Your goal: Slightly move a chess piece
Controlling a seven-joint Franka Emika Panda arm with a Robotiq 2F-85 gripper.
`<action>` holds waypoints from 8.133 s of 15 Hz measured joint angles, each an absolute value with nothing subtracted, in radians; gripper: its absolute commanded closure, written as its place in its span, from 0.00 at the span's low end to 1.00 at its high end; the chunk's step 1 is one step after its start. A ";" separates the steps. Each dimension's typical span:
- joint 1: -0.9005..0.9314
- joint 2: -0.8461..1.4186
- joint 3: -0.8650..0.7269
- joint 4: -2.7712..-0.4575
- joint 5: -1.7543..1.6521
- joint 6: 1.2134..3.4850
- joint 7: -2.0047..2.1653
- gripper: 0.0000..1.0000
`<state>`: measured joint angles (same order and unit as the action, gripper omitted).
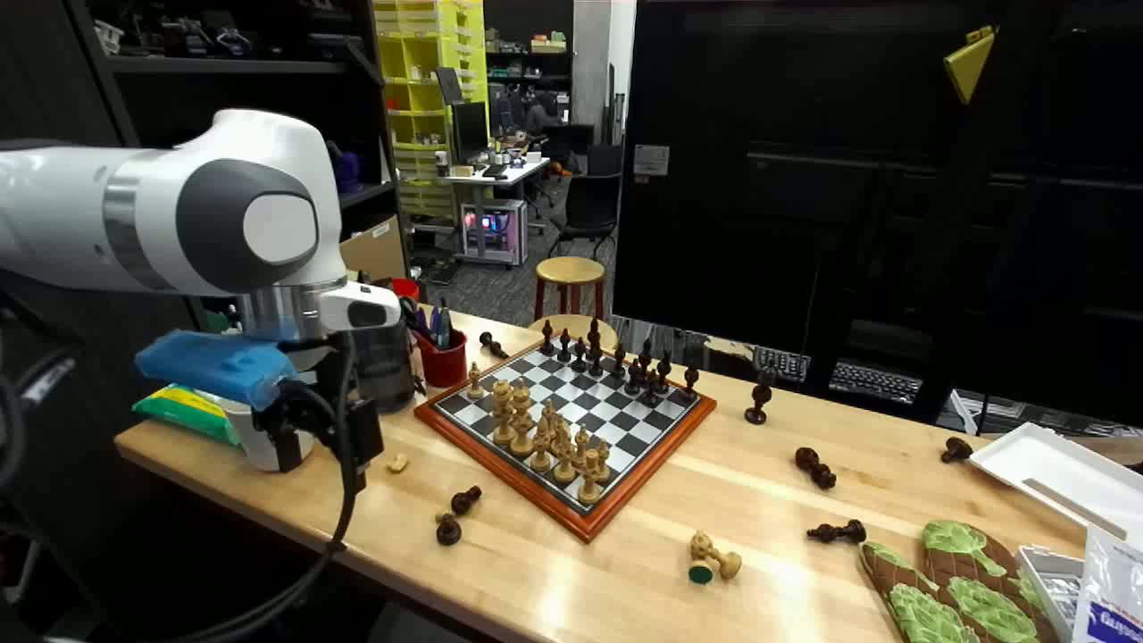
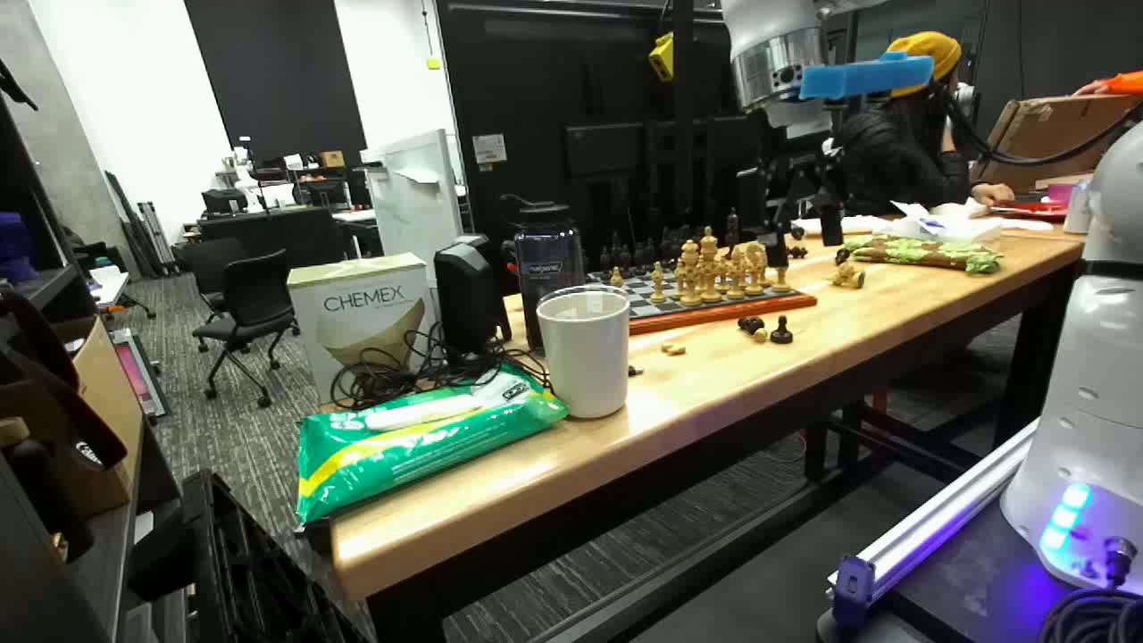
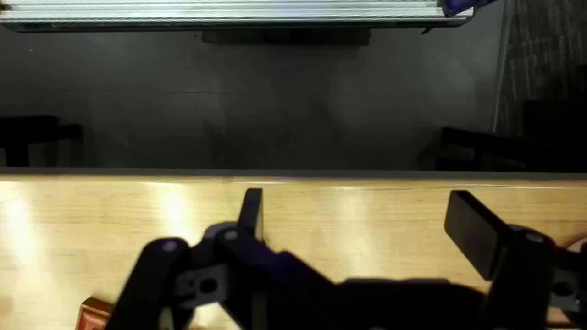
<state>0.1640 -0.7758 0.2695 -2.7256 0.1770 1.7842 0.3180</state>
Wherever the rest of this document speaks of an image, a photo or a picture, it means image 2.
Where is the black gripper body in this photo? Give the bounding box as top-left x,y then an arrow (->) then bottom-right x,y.
762,112 -> 859,206

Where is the person in dark jacket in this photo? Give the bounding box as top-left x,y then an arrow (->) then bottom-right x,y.
829,31 -> 1013,223

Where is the green patterned oven mitt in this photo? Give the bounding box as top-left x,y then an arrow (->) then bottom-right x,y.
834,233 -> 1008,277

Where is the wooden framed chessboard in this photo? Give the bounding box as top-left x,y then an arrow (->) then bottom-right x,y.
602,262 -> 823,340

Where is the white tray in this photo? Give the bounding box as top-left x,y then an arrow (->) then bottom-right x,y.
891,199 -> 996,244

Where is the yellow beanie hat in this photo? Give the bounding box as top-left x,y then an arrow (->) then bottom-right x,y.
886,27 -> 966,93

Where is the yellow triangular object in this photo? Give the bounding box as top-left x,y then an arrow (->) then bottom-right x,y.
648,27 -> 681,87

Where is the white plastic cup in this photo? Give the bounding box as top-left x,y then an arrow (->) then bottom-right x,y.
531,286 -> 635,424

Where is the large tan cardboard box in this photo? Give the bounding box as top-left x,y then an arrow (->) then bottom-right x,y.
975,83 -> 1143,199

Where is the black coffee grinder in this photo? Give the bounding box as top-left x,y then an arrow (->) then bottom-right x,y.
429,233 -> 513,375

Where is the white panel board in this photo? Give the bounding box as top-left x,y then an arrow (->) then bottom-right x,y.
361,130 -> 467,289

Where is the green wipes pack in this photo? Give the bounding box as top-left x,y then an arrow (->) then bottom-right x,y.
291,364 -> 573,537

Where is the white Chemex box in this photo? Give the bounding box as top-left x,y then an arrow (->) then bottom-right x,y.
282,250 -> 441,405

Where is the black office desk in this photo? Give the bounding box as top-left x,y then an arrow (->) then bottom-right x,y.
193,202 -> 385,276

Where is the black office chair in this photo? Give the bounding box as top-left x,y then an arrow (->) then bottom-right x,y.
191,248 -> 301,410

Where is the black plastic crate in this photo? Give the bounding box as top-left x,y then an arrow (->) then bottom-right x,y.
123,469 -> 368,643

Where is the brown cardboard box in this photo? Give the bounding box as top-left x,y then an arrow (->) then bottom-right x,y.
0,315 -> 151,526

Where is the aluminium rail blue bracket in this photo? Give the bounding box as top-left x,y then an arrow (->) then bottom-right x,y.
824,420 -> 1042,633

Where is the tangled black cord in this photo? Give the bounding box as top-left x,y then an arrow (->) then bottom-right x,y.
325,336 -> 444,414

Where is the coiled black cable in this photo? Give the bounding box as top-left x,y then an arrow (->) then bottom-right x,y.
1038,585 -> 1143,643

